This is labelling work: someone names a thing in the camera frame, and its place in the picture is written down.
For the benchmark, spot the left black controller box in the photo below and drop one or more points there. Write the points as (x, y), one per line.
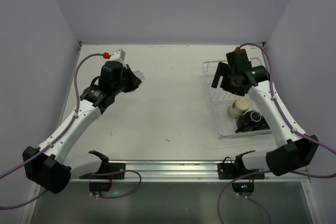
(99, 187)

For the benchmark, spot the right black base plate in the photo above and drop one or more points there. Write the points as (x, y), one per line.
(232, 168)

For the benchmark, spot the beige cup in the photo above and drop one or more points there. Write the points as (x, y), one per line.
(238, 108)

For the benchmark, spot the white wire dish rack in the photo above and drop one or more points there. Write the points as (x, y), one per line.
(219, 102)

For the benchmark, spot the black mug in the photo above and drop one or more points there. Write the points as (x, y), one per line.
(249, 121)

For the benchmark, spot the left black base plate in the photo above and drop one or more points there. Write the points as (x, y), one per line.
(114, 168)

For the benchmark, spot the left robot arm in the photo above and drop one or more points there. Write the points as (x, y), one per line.
(48, 164)

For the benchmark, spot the teal cup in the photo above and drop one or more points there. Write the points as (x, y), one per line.
(263, 125)

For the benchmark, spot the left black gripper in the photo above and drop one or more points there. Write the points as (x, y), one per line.
(130, 79)

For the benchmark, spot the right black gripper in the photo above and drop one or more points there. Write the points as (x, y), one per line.
(230, 83)

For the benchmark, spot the aluminium mounting rail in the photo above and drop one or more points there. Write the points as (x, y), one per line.
(150, 171)

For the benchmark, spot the black controller box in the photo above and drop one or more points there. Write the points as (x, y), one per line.
(99, 187)
(245, 189)

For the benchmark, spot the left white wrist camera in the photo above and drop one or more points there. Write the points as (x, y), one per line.
(119, 56)

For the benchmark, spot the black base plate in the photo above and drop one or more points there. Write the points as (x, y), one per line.
(232, 168)
(114, 168)

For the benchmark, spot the right black controller box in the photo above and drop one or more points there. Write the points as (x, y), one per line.
(245, 189)

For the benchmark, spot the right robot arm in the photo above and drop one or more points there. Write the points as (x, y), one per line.
(295, 149)

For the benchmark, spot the clear glass cup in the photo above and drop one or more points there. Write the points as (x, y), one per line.
(139, 75)

